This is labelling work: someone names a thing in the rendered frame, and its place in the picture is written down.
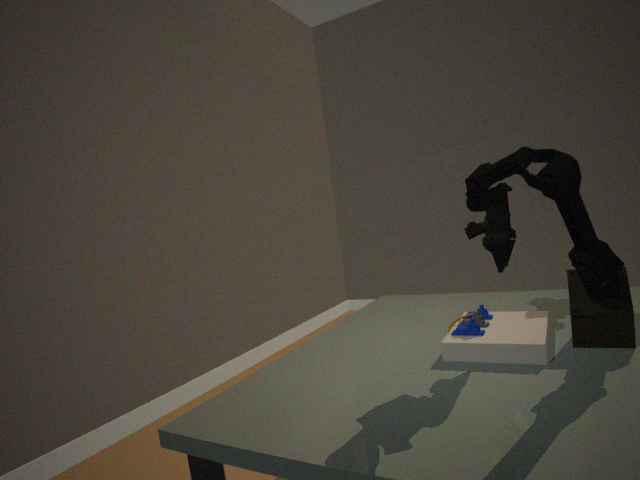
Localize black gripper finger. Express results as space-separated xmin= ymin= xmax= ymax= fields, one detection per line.
xmin=505 ymin=239 xmax=516 ymax=266
xmin=484 ymin=245 xmax=511 ymax=272

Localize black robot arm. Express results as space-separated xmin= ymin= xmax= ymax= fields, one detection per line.
xmin=465 ymin=147 xmax=625 ymax=302

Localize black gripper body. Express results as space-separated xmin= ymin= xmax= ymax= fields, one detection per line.
xmin=483 ymin=210 xmax=516 ymax=247

